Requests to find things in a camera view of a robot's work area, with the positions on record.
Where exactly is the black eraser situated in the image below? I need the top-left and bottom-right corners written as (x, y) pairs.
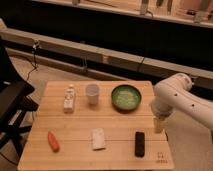
top-left (135, 132), bottom-right (145, 157)

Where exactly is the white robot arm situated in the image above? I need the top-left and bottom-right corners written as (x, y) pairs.
top-left (150, 73), bottom-right (213, 133)

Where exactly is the green bowl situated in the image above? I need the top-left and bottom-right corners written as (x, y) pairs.
top-left (111, 84), bottom-right (142, 111)

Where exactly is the translucent plastic cup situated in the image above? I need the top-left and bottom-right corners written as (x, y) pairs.
top-left (85, 84), bottom-right (100, 105)

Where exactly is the small white bottle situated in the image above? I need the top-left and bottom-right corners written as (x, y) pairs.
top-left (63, 84), bottom-right (75, 113)

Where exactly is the orange carrot toy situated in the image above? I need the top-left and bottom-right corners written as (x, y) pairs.
top-left (48, 132), bottom-right (60, 152)

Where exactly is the black chair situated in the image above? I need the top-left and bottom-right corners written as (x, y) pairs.
top-left (0, 37), bottom-right (38, 156)

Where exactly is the black cable on left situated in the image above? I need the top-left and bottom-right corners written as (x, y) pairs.
top-left (25, 41), bottom-right (40, 82)

